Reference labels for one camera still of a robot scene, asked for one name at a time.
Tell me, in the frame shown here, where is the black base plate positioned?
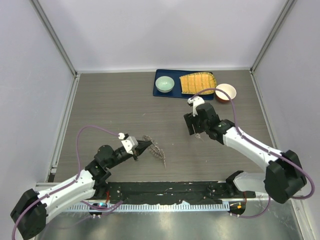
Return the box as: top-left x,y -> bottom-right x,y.
94,181 -> 256,205

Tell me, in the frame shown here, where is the pale green bowl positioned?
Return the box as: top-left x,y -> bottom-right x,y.
155,76 -> 175,93

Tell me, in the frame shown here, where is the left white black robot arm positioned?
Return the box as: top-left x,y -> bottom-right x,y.
10,139 -> 152,240

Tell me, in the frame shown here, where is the slotted white cable duct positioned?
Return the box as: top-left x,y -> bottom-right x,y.
65,201 -> 230,213

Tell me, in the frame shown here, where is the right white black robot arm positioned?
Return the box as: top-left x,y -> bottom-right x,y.
183,97 -> 307,204

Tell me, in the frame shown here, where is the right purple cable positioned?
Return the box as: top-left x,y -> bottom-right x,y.
191,87 -> 316,218

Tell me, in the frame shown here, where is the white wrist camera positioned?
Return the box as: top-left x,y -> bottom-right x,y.
118,133 -> 138,151
187,96 -> 205,117

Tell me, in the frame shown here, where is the metal disc with keyrings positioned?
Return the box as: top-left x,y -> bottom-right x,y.
142,135 -> 167,169

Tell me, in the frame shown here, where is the dark blue tray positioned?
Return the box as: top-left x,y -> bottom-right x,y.
153,69 -> 213,99

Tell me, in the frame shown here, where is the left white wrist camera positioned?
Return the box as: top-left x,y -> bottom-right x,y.
118,133 -> 138,151

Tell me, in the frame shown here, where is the yellow woven bamboo basket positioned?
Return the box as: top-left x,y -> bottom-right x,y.
179,72 -> 217,95

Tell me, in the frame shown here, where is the brown bowl white inside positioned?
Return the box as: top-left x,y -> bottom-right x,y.
215,83 -> 237,103

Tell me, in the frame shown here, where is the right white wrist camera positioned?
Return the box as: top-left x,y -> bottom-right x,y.
187,96 -> 205,117

